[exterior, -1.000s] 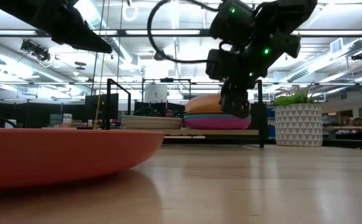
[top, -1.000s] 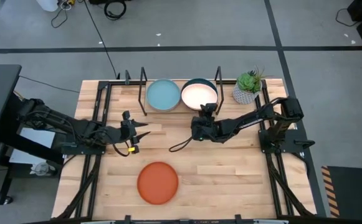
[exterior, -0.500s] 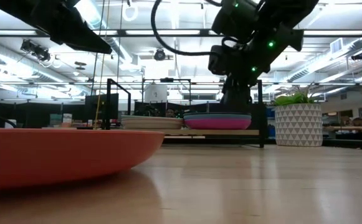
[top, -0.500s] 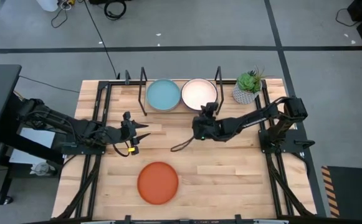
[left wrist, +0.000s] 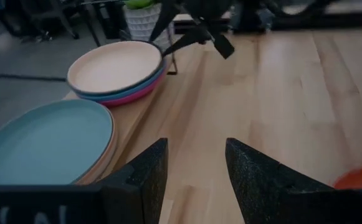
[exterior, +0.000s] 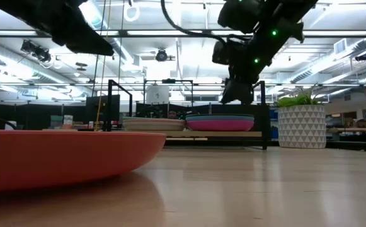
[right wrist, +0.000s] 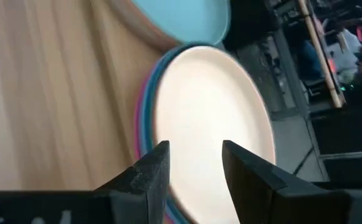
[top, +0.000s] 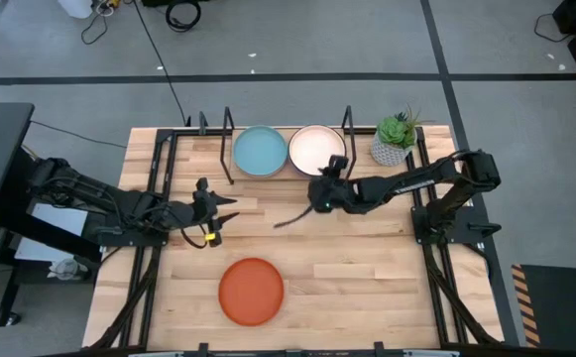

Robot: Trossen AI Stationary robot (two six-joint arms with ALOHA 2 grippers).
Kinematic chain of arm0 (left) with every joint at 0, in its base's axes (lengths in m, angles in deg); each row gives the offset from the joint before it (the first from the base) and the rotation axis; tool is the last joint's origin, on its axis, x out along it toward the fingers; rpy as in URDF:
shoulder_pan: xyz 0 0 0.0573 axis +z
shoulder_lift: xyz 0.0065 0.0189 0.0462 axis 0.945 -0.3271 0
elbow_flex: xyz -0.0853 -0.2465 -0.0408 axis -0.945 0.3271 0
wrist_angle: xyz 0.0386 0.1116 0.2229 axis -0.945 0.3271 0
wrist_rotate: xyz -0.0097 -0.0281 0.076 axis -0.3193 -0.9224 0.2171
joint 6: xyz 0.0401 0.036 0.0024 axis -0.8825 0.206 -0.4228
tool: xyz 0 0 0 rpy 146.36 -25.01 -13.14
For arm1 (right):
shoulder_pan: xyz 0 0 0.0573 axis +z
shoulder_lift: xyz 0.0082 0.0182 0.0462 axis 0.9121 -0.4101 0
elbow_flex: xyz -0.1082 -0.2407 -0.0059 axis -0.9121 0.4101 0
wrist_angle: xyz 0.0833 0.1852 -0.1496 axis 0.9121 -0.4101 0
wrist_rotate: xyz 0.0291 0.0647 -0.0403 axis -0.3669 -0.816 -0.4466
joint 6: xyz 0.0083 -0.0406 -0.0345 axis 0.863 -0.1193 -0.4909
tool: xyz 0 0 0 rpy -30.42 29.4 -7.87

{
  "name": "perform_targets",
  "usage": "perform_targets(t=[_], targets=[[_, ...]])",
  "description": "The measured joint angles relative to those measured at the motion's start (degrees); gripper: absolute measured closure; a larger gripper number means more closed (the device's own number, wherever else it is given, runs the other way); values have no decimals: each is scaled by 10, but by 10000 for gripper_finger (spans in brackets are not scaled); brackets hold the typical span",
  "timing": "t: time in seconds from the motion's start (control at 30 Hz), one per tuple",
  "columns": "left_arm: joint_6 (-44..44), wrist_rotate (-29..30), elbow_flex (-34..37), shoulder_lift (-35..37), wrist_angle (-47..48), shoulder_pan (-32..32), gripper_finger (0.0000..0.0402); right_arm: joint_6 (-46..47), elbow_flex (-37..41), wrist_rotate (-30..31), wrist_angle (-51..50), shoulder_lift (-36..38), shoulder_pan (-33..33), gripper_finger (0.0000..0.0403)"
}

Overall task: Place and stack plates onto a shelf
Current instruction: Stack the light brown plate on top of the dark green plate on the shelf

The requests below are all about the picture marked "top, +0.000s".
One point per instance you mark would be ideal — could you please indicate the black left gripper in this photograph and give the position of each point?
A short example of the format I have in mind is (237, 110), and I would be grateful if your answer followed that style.
(203, 208)

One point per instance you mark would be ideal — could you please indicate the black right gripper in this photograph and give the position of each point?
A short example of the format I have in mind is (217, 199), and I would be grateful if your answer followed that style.
(334, 194)

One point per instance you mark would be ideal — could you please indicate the pale mint plate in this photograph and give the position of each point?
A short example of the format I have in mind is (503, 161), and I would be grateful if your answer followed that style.
(260, 151)

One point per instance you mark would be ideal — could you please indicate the peach plate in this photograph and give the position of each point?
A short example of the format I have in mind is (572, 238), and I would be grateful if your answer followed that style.
(312, 146)

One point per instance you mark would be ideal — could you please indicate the orange plate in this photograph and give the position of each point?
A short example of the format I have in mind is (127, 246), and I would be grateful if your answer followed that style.
(251, 291)

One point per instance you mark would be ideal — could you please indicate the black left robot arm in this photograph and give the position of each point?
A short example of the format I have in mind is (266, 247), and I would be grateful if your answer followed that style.
(94, 193)

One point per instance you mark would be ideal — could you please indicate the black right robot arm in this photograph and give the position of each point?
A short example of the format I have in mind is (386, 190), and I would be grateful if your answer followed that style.
(416, 181)

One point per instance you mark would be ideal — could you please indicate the white triangle-patterned plant pot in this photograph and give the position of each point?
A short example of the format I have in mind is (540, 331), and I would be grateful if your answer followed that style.
(384, 154)

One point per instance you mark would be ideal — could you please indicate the green succulent plant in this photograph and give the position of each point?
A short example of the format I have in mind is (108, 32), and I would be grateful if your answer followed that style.
(395, 131)

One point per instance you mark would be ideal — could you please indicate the white sheet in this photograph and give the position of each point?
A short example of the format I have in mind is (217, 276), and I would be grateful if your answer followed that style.
(34, 250)
(57, 218)

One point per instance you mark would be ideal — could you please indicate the clear plastic bag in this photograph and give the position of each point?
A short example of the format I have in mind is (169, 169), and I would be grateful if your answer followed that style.
(67, 269)

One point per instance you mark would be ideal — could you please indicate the black hazard-striped mat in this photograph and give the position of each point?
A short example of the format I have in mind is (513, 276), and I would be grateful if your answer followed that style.
(565, 307)

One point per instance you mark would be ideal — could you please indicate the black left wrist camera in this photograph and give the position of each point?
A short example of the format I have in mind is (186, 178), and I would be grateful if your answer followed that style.
(214, 229)

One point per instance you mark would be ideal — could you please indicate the black metal shelf frame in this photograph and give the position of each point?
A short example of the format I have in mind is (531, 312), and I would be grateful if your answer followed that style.
(223, 139)

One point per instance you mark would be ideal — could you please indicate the black table rig frame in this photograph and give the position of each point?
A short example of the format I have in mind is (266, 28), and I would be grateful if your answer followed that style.
(188, 132)

